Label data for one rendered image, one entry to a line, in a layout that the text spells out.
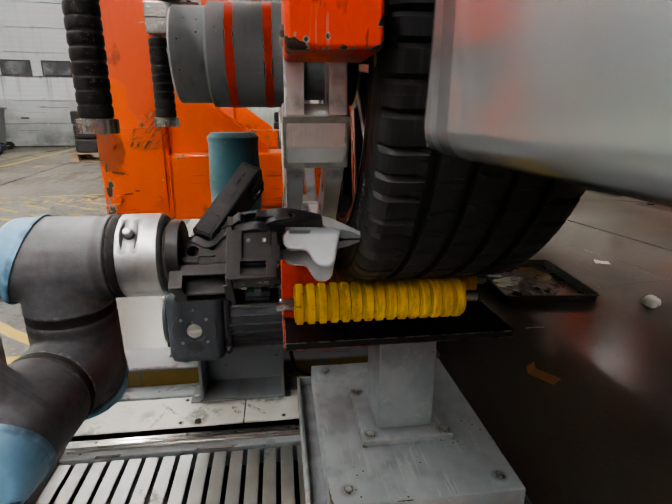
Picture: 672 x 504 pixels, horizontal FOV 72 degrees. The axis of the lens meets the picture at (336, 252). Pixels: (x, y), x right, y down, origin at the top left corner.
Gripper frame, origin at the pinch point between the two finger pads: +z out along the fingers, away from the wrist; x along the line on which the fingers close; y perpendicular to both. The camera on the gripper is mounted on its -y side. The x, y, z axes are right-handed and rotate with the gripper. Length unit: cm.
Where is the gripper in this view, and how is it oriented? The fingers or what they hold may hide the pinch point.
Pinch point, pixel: (350, 231)
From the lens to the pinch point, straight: 54.0
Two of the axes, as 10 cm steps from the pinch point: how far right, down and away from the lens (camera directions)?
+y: 0.9, 8.8, -4.7
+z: 9.9, -0.4, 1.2
